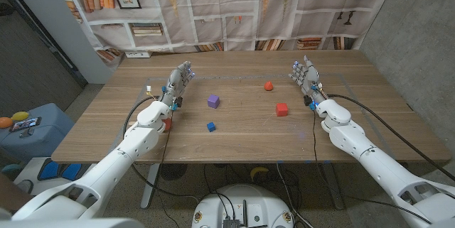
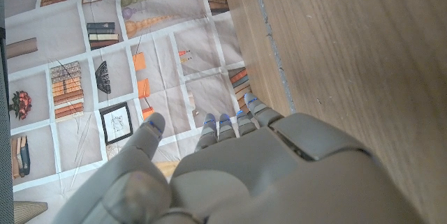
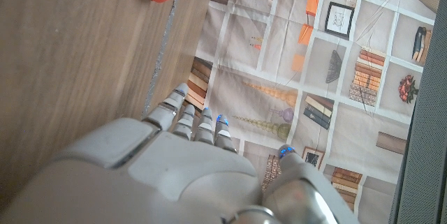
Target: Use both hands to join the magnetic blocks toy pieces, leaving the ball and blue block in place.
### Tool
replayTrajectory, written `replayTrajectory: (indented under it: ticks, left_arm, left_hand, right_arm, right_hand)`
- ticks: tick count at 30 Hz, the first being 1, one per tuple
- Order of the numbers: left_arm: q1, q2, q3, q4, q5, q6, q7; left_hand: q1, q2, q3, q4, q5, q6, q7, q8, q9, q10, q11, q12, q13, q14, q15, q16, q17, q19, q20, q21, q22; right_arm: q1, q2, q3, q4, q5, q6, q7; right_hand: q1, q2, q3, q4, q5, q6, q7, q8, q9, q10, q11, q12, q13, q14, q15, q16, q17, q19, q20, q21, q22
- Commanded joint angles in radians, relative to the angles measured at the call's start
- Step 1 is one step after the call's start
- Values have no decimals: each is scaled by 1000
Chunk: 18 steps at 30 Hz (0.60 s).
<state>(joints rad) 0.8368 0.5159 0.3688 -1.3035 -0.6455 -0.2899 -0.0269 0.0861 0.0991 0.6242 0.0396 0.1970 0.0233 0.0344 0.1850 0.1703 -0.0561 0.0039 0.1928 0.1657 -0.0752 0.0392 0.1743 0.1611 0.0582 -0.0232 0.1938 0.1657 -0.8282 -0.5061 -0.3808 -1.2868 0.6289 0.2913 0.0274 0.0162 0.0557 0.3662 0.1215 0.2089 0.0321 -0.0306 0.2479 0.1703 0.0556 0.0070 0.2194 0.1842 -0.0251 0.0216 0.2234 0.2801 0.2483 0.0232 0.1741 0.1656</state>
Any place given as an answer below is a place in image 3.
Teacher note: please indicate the printed bookshelf backdrop cloth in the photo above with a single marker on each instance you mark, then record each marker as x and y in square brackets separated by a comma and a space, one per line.
[314, 77]

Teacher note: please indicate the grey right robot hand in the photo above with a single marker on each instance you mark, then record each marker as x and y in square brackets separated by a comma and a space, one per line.
[167, 168]

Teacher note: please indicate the dark grey perforated panel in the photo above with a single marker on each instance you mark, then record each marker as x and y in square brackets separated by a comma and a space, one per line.
[426, 130]

